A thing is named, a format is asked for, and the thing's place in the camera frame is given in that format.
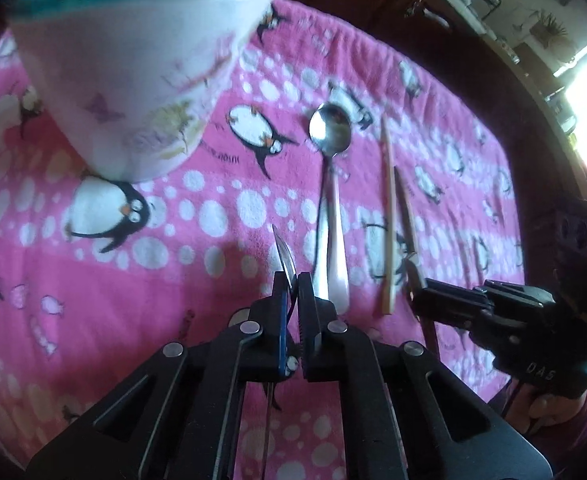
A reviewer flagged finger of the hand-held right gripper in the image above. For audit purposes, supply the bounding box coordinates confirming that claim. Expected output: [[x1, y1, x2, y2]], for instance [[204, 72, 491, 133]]
[[416, 306, 491, 333], [412, 280, 491, 313]]

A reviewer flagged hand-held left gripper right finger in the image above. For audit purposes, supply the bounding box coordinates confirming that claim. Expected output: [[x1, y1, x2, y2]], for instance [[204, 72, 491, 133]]
[[297, 274, 549, 480]]

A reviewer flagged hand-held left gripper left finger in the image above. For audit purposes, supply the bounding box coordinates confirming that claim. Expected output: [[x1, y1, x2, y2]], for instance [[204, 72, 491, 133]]
[[26, 272, 290, 480]]

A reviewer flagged metal spoon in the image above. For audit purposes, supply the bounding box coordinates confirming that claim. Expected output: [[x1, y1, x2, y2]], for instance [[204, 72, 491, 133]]
[[260, 224, 300, 480], [307, 102, 353, 315]]

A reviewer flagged wooden chopstick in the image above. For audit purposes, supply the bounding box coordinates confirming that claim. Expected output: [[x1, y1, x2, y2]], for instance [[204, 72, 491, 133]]
[[379, 116, 395, 316], [393, 166, 440, 363]]

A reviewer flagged white utensil holder blue rim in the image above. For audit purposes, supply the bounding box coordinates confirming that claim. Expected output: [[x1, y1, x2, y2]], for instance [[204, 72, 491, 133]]
[[8, 0, 280, 184]]

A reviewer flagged person's right hand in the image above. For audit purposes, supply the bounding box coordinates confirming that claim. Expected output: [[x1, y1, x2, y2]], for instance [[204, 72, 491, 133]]
[[503, 382, 574, 436]]

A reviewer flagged pink penguin print blanket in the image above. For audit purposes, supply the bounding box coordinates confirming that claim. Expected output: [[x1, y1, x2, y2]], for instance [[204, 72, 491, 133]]
[[0, 0, 530, 480]]

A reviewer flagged potted plant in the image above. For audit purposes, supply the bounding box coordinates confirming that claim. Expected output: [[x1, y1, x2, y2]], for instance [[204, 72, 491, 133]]
[[528, 9, 573, 57]]

